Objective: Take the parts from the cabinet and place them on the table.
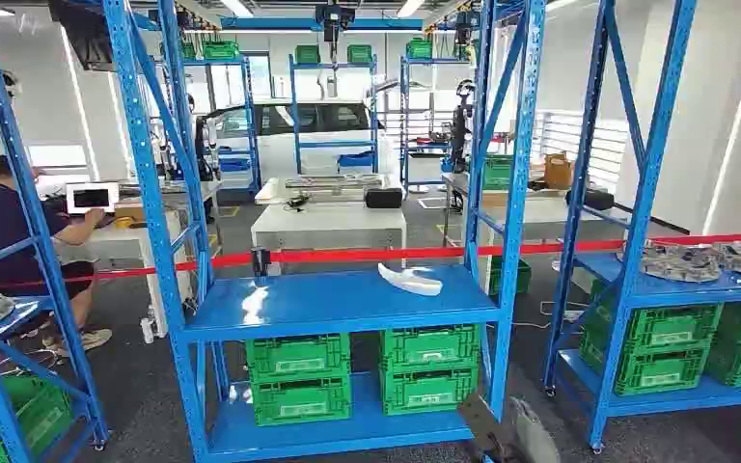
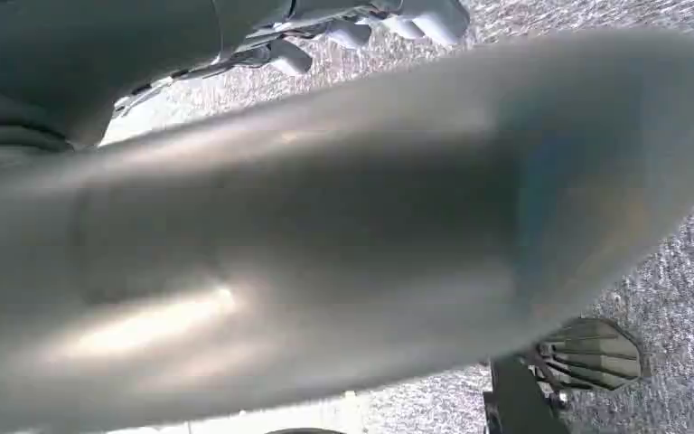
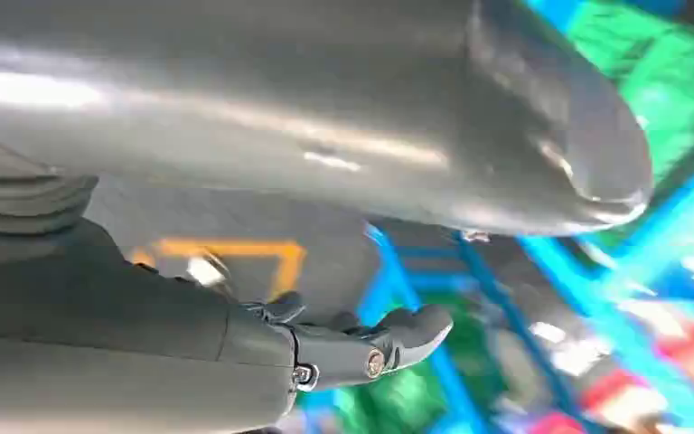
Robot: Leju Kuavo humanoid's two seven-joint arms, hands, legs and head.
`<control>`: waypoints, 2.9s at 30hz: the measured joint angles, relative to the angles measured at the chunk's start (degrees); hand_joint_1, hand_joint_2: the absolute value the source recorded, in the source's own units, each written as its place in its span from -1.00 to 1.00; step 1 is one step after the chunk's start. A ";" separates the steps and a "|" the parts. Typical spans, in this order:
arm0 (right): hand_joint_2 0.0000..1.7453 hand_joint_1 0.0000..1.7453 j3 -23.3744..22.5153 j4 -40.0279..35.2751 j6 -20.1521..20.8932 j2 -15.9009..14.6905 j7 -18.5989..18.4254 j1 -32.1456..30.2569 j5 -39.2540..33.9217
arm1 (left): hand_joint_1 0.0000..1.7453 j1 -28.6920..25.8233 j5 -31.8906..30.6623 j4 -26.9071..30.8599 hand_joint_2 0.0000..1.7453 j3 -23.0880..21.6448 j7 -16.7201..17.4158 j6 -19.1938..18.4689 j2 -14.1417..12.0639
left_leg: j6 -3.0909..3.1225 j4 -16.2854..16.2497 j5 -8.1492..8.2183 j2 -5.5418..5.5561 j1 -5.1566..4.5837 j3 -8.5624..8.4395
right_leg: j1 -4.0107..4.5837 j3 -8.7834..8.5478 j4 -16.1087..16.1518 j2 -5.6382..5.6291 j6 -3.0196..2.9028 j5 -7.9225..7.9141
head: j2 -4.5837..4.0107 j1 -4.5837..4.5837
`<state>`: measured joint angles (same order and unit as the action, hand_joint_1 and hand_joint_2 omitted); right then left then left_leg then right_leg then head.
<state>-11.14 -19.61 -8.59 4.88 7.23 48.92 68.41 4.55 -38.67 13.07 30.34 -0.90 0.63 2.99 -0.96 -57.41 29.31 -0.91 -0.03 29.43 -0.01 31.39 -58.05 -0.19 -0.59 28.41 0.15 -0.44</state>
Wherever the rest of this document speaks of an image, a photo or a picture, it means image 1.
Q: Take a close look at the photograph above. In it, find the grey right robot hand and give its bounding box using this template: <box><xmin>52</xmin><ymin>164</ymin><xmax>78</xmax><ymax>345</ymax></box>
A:
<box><xmin>459</xmin><ymin>393</ymin><xmax>527</xmax><ymax>463</ymax></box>

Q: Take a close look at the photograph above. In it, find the white curved plastic part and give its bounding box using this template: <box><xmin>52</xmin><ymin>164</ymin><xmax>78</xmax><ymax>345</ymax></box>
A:
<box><xmin>377</xmin><ymin>262</ymin><xmax>443</xmax><ymax>297</ymax></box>

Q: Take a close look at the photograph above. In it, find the blue steel shelf rack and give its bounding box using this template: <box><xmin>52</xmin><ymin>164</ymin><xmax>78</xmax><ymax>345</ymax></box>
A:
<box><xmin>541</xmin><ymin>0</ymin><xmax>741</xmax><ymax>455</ymax></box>
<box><xmin>288</xmin><ymin>54</ymin><xmax>380</xmax><ymax>175</ymax></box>
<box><xmin>398</xmin><ymin>56</ymin><xmax>474</xmax><ymax>191</ymax></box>
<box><xmin>100</xmin><ymin>0</ymin><xmax>547</xmax><ymax>463</ymax></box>
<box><xmin>0</xmin><ymin>0</ymin><xmax>111</xmax><ymax>463</ymax></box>
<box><xmin>181</xmin><ymin>57</ymin><xmax>263</xmax><ymax>194</ymax></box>

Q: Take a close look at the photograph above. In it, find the red barrier tape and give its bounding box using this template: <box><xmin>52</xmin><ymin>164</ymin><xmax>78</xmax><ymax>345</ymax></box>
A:
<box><xmin>0</xmin><ymin>232</ymin><xmax>741</xmax><ymax>292</ymax></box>

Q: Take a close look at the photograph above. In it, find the steel table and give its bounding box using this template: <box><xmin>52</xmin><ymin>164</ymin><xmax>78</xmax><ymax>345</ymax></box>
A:
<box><xmin>442</xmin><ymin>172</ymin><xmax>615</xmax><ymax>249</ymax></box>

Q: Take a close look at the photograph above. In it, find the black case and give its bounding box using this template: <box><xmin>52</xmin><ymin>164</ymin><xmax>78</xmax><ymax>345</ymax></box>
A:
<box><xmin>564</xmin><ymin>189</ymin><xmax>616</xmax><ymax>212</ymax></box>
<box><xmin>364</xmin><ymin>187</ymin><xmax>404</xmax><ymax>210</ymax></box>

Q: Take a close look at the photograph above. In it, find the white table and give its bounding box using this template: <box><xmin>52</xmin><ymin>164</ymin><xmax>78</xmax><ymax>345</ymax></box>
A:
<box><xmin>57</xmin><ymin>207</ymin><xmax>193</xmax><ymax>338</ymax></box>
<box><xmin>250</xmin><ymin>203</ymin><xmax>408</xmax><ymax>270</ymax></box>

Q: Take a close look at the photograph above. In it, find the brown cardboard box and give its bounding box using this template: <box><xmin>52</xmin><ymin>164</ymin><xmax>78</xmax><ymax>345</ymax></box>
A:
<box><xmin>542</xmin><ymin>151</ymin><xmax>575</xmax><ymax>191</ymax></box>

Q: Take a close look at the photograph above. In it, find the black humanoid robot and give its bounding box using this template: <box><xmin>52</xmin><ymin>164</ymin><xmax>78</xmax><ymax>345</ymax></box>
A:
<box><xmin>449</xmin><ymin>79</ymin><xmax>478</xmax><ymax>175</ymax></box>

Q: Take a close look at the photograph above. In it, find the white car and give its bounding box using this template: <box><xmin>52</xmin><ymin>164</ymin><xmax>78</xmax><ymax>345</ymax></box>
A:
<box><xmin>201</xmin><ymin>98</ymin><xmax>398</xmax><ymax>188</ymax></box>

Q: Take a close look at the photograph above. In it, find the white framed tablet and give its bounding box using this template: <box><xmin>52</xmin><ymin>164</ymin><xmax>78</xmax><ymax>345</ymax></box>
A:
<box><xmin>65</xmin><ymin>181</ymin><xmax>121</xmax><ymax>215</ymax></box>

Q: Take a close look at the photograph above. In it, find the black barrier post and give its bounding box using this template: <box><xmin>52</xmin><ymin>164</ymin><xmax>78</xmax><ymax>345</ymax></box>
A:
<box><xmin>250</xmin><ymin>247</ymin><xmax>273</xmax><ymax>278</ymax></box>

